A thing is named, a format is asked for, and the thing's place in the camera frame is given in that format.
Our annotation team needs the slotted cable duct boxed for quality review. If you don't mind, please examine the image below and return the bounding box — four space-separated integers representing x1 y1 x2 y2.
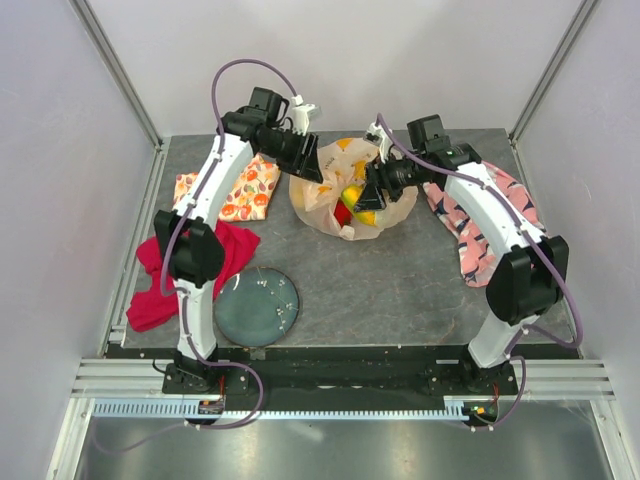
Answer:
92 398 471 421

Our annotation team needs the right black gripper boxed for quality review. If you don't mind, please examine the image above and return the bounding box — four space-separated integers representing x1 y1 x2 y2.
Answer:
354 150 426 212

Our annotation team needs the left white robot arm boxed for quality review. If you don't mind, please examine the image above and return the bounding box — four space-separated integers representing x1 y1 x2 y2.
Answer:
154 88 323 393

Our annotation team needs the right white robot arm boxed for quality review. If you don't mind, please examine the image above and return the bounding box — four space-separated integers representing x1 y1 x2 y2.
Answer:
354 115 569 394

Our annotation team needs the banana print plastic bag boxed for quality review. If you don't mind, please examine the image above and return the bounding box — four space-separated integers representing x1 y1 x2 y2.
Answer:
289 138 418 241

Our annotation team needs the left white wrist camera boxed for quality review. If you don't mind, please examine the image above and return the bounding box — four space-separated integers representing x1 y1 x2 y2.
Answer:
290 95 322 135

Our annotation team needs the pink patterned cloth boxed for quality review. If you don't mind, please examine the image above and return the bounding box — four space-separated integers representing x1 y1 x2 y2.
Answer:
423 162 546 288

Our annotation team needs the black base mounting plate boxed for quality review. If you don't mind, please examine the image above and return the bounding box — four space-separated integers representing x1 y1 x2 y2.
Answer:
162 345 518 397

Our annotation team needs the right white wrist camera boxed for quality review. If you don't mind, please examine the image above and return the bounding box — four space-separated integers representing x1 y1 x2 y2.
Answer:
364 122 393 163

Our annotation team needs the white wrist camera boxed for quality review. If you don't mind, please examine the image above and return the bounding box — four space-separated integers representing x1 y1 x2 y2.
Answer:
364 122 393 163
290 95 322 135

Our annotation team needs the teal ceramic plate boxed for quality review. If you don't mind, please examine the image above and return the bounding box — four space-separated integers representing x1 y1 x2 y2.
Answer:
213 267 301 348

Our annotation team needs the magenta red cloth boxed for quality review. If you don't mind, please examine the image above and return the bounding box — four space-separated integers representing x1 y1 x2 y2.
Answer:
126 220 261 333

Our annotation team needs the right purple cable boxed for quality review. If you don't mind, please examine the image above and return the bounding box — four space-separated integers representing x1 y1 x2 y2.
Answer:
374 112 585 434

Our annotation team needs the yellow fake mango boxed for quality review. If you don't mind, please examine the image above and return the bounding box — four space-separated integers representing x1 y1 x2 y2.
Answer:
340 184 363 212

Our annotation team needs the orange green fake mango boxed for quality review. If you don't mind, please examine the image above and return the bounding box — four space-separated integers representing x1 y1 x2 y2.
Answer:
353 211 382 228

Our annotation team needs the red fake bell pepper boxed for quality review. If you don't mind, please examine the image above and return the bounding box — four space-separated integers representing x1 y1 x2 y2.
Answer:
333 199 353 228

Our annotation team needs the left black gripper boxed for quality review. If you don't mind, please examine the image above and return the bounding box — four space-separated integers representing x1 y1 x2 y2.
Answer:
259 127 323 185

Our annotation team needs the orange floral cloth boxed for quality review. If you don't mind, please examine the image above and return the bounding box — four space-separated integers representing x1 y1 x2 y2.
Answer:
172 153 281 222

